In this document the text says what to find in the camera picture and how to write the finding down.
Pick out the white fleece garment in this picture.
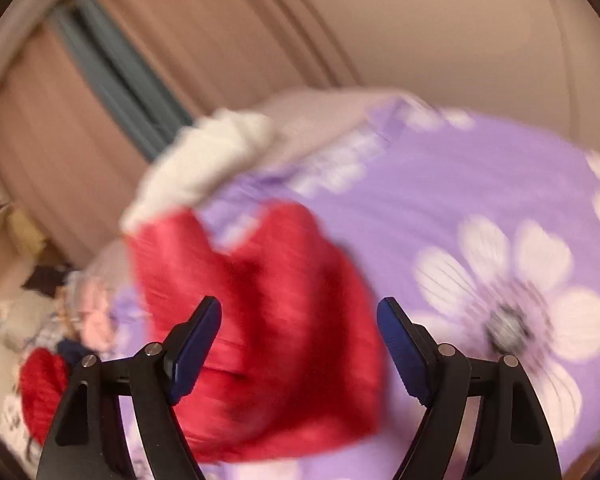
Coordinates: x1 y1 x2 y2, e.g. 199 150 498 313
120 107 276 233

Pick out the dark red quilted jacket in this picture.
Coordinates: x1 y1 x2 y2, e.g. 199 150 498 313
19 347 76 446

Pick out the teal curtain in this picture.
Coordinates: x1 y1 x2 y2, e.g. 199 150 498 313
50 0 201 161

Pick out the pink garment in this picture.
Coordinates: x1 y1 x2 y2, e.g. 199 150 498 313
77 280 121 351

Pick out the bright red puffer jacket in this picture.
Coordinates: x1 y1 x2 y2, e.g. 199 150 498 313
127 200 388 463

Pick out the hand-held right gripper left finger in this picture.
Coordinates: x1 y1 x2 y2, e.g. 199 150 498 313
35 296 223 480

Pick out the navy fleece garment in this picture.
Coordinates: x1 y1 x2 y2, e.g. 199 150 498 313
55 339 88 366

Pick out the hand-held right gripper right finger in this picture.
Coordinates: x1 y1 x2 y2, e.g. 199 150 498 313
376 297 563 480

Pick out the purple floral blanket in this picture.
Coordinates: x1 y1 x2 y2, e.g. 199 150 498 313
100 95 600 480

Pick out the beige curtain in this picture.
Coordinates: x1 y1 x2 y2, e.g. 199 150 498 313
0 0 600 271

